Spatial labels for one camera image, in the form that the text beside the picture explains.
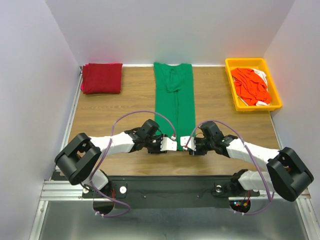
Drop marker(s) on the left side aluminium rail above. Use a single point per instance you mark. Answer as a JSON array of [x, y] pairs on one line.
[[72, 111]]

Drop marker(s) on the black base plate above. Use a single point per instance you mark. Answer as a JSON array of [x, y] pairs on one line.
[[185, 201]]

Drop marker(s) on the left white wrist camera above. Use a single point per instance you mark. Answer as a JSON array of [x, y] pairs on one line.
[[167, 144]]

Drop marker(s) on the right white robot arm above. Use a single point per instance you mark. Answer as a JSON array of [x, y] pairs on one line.
[[279, 171]]

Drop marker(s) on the folded pink t shirt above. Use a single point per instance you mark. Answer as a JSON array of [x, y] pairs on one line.
[[82, 86]]

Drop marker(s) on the white t shirt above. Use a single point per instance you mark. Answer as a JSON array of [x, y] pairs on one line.
[[261, 74]]

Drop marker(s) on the folded red t shirt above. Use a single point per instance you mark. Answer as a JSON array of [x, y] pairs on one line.
[[102, 78]]

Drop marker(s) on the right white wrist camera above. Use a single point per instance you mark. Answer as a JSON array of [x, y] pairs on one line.
[[188, 143]]

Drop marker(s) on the green t shirt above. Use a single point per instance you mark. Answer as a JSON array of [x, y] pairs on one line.
[[174, 97]]

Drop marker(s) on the orange t shirt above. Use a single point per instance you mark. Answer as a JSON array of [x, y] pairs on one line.
[[250, 88]]

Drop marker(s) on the yellow plastic bin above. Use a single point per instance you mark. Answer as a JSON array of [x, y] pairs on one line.
[[259, 64]]

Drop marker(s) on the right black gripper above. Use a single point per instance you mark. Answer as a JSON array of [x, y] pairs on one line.
[[198, 150]]

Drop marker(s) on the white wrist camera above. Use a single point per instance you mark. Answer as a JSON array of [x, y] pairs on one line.
[[167, 144], [188, 143]]

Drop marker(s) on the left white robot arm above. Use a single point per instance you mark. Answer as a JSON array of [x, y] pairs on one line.
[[78, 160]]

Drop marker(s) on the aluminium frame rail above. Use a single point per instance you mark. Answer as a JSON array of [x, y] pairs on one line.
[[55, 191]]

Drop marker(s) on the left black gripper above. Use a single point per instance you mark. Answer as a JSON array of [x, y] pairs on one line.
[[155, 150]]

